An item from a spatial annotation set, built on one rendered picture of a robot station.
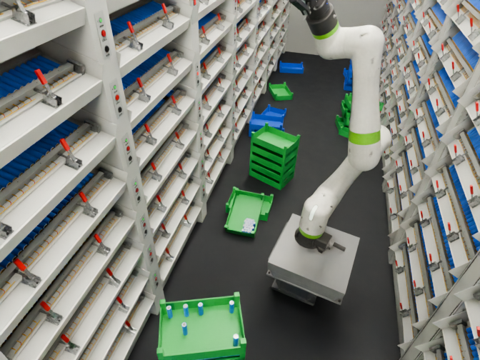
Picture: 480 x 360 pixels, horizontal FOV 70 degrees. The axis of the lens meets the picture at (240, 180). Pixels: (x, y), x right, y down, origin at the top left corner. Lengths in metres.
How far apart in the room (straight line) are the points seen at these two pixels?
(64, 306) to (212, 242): 1.22
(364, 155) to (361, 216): 1.26
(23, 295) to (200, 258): 1.30
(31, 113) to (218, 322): 0.95
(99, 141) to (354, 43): 0.88
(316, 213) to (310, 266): 0.26
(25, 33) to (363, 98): 1.01
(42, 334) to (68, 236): 0.29
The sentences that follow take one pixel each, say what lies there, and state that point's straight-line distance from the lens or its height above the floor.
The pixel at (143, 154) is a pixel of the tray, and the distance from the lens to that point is 1.43.
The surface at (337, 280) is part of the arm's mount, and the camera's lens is 1.72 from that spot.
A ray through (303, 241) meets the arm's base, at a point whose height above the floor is 0.41.
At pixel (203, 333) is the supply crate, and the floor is 0.48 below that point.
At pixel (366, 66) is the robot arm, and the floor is 1.31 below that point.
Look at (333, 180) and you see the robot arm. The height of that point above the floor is 0.68.
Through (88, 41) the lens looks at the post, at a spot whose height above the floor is 1.42.
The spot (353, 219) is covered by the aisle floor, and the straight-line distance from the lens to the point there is 2.57.
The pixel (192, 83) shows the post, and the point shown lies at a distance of 1.80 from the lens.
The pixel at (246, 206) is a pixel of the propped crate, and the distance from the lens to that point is 2.39.
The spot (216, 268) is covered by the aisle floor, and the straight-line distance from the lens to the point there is 2.14.
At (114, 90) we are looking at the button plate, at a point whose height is 1.26.
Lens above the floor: 1.73
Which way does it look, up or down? 39 degrees down
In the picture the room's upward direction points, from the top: 2 degrees clockwise
